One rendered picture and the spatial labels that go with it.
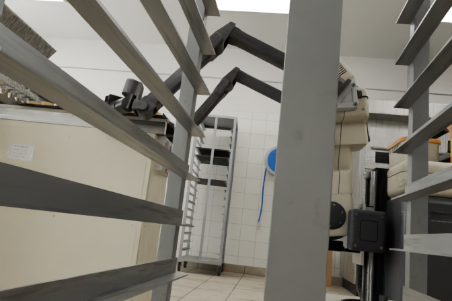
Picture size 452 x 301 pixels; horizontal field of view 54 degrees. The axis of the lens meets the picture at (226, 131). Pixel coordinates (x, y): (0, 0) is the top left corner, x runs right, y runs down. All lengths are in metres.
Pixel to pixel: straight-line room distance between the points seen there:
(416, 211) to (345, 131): 1.00
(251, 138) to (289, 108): 5.69
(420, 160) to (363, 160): 4.07
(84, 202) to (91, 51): 6.40
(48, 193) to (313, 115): 0.25
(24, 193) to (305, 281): 0.23
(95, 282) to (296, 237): 0.33
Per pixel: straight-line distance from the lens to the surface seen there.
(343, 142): 1.82
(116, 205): 0.55
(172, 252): 0.86
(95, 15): 0.44
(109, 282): 0.57
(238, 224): 5.81
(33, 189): 0.39
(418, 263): 0.87
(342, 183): 1.76
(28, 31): 2.32
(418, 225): 0.87
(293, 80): 0.25
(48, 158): 1.87
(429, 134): 0.75
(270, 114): 6.01
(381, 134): 5.04
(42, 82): 0.35
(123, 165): 1.76
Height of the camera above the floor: 0.50
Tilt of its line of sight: 13 degrees up
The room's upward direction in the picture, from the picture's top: 7 degrees clockwise
